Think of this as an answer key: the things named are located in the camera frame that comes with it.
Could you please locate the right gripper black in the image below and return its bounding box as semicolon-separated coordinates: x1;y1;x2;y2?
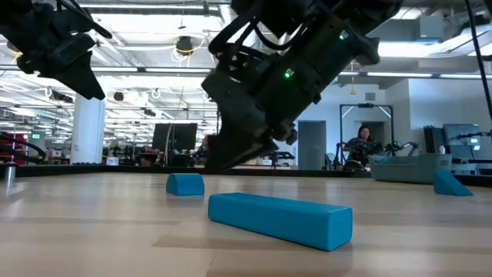
201;33;336;175

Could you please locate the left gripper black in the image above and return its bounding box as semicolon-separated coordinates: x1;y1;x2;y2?
15;36;107;102

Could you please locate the blue half-round block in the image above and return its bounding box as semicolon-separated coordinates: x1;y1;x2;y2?
165;172;206;197

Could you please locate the long blue block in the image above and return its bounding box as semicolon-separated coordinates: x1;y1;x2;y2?
208;192;354;252

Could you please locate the blue wedge block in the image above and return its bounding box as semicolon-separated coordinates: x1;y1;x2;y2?
433;169;474;198

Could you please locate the white building column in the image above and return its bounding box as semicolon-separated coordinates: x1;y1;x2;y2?
69;92;107;165

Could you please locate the black monitor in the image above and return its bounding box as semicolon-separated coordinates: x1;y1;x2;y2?
151;122;198;152

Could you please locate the long ceiling light bar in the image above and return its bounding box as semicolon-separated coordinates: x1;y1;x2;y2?
90;67;492;80

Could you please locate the person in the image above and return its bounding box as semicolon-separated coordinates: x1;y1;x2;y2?
343;124;384;167

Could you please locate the yellow hanging tag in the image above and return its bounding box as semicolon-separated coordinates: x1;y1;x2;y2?
348;61;357;96

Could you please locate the dark grey door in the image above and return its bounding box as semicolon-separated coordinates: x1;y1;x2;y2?
371;121;386;144

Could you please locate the grey plastic bin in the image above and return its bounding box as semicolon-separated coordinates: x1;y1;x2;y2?
367;152;454;185

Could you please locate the black upright panel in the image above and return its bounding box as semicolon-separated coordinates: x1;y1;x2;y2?
423;125;444;155

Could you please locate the desk monitor with lit screen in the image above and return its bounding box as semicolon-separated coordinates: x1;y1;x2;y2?
442;123;482;148

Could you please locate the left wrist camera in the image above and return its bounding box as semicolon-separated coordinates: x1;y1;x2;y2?
48;32;98;62

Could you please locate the thick black cable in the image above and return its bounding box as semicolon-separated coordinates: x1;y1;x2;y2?
0;132;47;165

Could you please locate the black aluminium table frame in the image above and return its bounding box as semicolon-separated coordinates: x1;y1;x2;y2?
0;163;492;189

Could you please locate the black ceiling-hung camera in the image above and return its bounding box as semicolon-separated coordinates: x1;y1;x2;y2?
175;35;194;55

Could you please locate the silver metal post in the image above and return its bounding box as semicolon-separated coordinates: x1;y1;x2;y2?
4;161;18;185

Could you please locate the black frame stand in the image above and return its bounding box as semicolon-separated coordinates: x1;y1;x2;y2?
338;102;395;155

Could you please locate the thin black cable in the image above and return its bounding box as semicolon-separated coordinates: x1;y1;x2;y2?
463;0;492;122

